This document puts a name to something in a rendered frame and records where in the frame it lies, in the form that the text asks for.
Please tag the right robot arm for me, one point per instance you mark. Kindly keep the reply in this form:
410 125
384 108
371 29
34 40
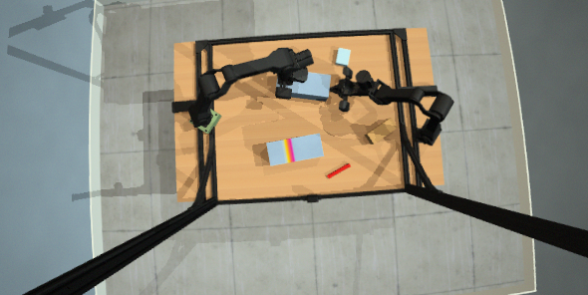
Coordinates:
386 95

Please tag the tan cardboard box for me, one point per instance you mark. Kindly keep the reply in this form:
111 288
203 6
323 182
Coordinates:
377 134

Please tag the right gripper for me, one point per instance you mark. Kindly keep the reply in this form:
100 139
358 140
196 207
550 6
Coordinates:
344 106

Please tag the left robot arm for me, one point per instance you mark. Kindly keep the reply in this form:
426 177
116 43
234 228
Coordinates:
279 62

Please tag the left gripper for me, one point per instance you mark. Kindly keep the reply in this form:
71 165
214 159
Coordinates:
284 93

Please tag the red flat bar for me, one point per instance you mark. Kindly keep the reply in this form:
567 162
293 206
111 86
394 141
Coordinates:
339 170

